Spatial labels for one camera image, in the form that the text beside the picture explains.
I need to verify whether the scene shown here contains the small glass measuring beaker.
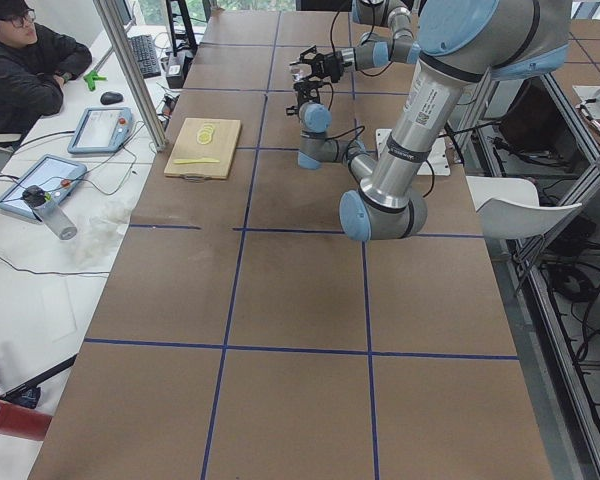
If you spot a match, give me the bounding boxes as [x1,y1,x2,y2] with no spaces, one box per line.
[290,67,305,83]

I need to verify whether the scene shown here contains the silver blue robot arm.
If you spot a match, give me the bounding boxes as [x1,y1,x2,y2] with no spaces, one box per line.
[289,1,419,86]
[286,0,571,242]

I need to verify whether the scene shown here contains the black keyboard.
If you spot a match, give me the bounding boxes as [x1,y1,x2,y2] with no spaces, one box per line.
[128,34,161,78]

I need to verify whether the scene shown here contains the blue teach pendant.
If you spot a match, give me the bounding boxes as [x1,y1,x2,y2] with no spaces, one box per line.
[0,154,87,220]
[67,107,133,155]

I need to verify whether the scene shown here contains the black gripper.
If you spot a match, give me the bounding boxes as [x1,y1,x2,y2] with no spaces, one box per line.
[289,45,344,82]
[293,67,330,106]

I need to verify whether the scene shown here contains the wooden cutting board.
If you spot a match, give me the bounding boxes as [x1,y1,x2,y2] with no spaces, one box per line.
[164,117,241,180]

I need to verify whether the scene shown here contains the red thermos bottle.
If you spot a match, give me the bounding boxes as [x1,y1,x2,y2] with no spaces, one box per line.
[0,400,52,441]

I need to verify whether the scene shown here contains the blue teach pendant far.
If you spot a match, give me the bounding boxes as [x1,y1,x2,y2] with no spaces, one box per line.
[67,107,133,155]

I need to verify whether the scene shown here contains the seated person in black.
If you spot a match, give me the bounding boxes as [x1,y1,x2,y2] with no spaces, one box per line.
[0,1,92,135]

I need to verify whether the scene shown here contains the aluminium frame post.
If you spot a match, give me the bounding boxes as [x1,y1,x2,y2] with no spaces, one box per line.
[93,0,167,152]

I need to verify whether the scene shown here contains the clear grey water bottle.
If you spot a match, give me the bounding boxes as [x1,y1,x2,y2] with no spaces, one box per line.
[22,185,77,240]

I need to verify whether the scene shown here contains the black computer mouse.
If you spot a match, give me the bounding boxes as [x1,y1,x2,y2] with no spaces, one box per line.
[100,91,124,106]

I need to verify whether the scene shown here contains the green plastic clamp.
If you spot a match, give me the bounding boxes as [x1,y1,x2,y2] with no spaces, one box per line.
[83,70,107,92]

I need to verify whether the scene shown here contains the white plastic chair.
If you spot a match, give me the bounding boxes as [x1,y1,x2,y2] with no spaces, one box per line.
[466,176,582,240]

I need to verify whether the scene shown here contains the lemon slices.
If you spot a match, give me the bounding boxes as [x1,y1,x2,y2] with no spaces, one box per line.
[196,123,216,145]

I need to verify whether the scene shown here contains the blue teach pendant near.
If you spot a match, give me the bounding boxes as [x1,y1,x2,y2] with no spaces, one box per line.
[0,154,87,220]

